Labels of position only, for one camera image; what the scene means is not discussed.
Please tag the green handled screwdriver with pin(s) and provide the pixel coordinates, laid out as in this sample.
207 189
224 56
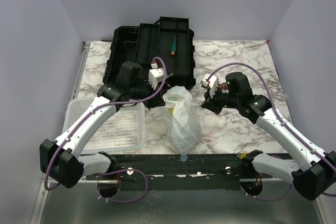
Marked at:
174 46

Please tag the black plastic toolbox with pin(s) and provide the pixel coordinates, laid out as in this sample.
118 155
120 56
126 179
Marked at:
142 43

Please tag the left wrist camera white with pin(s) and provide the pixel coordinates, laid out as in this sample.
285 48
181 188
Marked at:
156 75

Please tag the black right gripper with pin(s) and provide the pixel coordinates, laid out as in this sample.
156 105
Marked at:
210 103

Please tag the white plastic bag lemon print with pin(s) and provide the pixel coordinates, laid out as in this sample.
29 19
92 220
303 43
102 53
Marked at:
181 120

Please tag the white perforated plastic basket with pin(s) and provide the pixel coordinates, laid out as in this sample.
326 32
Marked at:
122 132

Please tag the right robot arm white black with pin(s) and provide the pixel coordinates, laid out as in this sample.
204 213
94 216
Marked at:
311 170

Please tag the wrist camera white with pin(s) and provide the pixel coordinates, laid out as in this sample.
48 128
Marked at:
210 83
156 75

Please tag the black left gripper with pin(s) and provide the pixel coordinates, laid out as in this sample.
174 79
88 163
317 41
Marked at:
157 100

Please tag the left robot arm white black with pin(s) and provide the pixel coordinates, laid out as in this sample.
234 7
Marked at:
60 158

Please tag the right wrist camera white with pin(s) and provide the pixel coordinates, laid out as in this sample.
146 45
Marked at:
210 83

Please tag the brown pipe fitting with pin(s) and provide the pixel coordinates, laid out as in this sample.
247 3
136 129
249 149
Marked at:
223 86

